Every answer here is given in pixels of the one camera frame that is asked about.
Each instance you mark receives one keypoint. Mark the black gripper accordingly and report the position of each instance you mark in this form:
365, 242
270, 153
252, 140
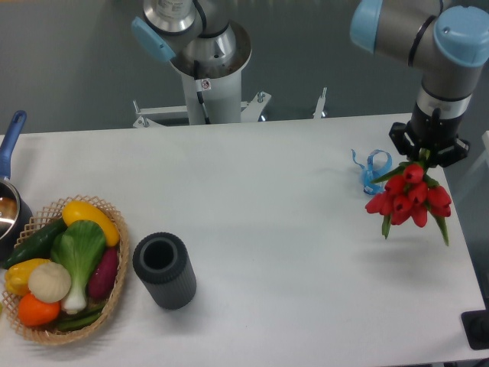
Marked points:
433, 125

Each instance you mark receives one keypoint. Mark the red tulip bouquet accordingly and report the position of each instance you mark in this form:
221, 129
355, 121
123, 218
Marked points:
410, 193

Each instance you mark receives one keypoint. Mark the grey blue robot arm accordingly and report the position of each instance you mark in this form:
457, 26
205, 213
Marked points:
449, 45

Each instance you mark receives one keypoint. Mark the blue ribbon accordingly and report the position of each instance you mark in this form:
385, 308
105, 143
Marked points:
372, 170

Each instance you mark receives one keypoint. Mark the black device at edge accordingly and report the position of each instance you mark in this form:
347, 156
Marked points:
475, 324

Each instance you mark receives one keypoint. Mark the dark grey ribbed vase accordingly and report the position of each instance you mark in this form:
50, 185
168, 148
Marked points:
162, 263

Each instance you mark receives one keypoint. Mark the purple sweet potato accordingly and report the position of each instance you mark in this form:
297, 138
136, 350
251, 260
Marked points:
102, 281

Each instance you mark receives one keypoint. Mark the yellow squash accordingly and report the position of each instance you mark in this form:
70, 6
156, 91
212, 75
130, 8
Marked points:
79, 210

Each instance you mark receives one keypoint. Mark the green bok choy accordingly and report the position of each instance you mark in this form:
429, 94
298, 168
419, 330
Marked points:
79, 251

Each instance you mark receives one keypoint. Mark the woven wicker basket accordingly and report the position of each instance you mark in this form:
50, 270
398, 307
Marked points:
48, 335

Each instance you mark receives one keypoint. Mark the green bean pods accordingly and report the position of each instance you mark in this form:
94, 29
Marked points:
80, 320

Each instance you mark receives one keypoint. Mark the green cucumber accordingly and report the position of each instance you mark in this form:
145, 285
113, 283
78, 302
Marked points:
37, 245

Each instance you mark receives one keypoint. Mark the white garlic bulb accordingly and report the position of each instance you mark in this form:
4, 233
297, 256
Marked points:
49, 282

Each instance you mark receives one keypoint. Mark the orange fruit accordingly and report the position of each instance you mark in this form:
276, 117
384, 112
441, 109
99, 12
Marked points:
34, 312

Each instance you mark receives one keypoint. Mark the yellow bell pepper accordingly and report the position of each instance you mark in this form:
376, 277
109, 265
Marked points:
16, 277

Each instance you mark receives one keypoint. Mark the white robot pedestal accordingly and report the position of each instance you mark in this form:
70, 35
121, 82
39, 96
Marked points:
210, 71

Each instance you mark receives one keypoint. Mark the blue handled saucepan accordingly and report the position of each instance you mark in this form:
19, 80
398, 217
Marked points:
15, 213

